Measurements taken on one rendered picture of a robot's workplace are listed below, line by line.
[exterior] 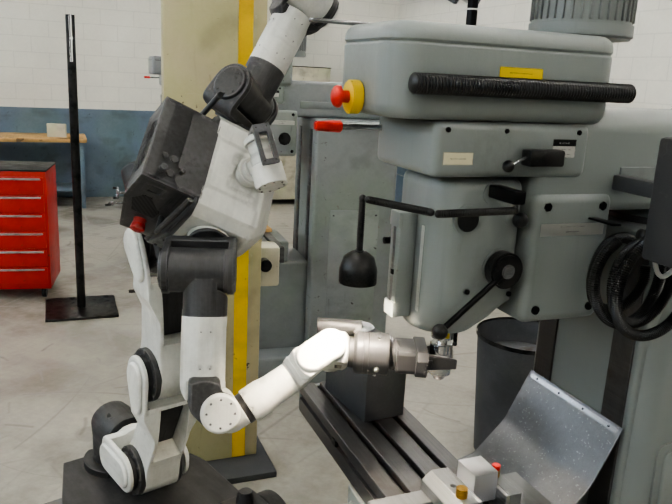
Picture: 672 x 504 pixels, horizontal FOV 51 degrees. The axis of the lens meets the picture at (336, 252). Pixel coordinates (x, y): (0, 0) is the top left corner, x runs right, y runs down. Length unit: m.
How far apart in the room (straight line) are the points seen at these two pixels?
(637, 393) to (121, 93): 9.17
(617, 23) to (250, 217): 0.80
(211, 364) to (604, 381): 0.85
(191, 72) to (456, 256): 1.85
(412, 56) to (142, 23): 9.16
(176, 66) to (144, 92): 7.32
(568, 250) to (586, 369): 0.37
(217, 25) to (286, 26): 1.32
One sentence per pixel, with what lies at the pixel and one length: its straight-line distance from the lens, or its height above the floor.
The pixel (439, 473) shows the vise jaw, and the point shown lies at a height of 1.05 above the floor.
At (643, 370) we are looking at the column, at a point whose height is 1.23.
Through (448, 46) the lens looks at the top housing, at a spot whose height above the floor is 1.85.
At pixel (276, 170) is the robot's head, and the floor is 1.61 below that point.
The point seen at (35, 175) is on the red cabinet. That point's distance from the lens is 5.71.
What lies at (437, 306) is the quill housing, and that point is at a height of 1.38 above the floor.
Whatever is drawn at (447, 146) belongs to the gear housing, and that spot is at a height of 1.69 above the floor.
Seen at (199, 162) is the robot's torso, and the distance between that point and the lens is 1.47.
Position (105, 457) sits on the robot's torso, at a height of 0.68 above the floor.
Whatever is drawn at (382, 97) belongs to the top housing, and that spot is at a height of 1.76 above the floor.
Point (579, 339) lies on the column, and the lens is 1.72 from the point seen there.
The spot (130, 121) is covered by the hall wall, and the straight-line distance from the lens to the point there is 10.24.
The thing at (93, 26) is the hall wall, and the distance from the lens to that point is 10.21.
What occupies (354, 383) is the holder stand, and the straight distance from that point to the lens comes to 1.85.
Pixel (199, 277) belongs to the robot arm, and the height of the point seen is 1.40.
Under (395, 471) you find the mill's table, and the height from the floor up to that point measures 0.94.
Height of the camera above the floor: 1.79
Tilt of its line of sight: 14 degrees down
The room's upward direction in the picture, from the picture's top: 3 degrees clockwise
